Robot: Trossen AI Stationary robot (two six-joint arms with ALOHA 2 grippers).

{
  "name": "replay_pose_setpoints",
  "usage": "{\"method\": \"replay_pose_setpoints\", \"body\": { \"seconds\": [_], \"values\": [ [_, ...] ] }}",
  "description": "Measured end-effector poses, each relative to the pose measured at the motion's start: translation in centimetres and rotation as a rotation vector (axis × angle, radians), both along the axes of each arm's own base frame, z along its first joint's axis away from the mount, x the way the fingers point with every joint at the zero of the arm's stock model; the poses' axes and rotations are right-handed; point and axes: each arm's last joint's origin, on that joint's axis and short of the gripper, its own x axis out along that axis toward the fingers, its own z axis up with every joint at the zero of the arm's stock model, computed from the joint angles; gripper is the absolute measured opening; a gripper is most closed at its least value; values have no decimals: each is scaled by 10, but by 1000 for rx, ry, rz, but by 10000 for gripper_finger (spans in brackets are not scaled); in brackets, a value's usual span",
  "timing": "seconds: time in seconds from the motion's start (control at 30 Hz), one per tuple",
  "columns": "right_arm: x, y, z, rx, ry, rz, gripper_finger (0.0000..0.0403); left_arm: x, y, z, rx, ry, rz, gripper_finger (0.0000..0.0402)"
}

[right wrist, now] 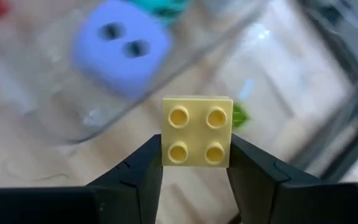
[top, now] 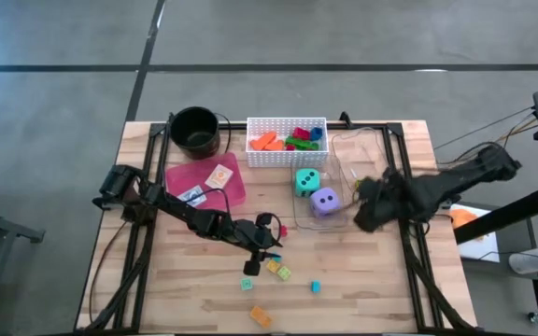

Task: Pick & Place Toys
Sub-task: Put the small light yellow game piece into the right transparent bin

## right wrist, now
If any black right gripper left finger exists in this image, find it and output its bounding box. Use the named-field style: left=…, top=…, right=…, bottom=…
left=0, top=133, right=163, bottom=224

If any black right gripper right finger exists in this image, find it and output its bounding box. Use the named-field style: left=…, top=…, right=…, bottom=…
left=227, top=133, right=358, bottom=224

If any green small brick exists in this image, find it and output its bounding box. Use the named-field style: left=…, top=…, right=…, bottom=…
left=232, top=103, right=250, bottom=129

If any yellow small brick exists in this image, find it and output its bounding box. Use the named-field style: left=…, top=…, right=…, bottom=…
left=161, top=95, right=234, bottom=169

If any purple foam die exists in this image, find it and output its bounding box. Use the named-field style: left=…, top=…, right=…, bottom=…
left=72, top=0, right=173, bottom=100

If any teal foam die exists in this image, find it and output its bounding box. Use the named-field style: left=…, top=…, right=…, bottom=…
left=129, top=0, right=192, bottom=26

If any clear plastic bin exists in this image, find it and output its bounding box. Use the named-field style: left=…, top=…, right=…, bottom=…
left=0, top=0, right=270, bottom=147
left=216, top=0, right=358, bottom=162

